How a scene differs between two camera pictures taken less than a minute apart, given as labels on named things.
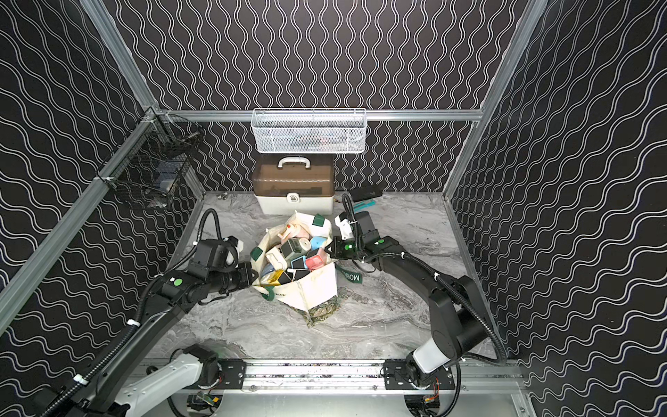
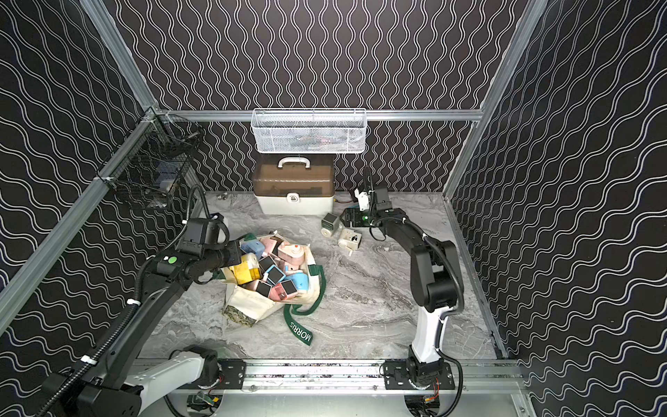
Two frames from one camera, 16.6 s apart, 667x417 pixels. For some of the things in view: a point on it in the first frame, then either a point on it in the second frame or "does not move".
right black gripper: (335, 252) -> (355, 213)
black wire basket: (150, 166) does not move
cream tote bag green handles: (308, 293) -> (247, 303)
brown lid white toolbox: (294, 184) does not move
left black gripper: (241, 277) -> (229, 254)
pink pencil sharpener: (316, 261) -> (282, 291)
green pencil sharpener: (292, 248) -> (329, 224)
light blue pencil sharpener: (317, 241) -> (253, 246)
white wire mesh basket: (309, 130) does not move
